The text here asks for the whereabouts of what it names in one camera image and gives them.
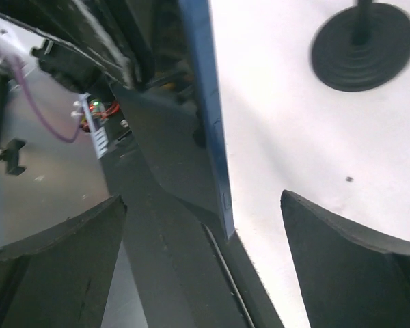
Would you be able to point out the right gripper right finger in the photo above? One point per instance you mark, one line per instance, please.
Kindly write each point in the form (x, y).
(349, 275)

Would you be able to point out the left white slotted cable duct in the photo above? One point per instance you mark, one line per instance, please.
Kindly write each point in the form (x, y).
(100, 142)

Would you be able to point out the left green lit circuit board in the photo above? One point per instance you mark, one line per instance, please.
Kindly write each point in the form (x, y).
(104, 114)

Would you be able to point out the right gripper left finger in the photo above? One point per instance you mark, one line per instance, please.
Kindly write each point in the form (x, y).
(61, 277)

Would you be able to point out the blue cased smartphone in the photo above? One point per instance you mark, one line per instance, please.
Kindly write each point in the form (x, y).
(174, 107)

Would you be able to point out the black phone stand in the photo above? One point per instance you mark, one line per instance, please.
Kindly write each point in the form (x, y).
(362, 47)

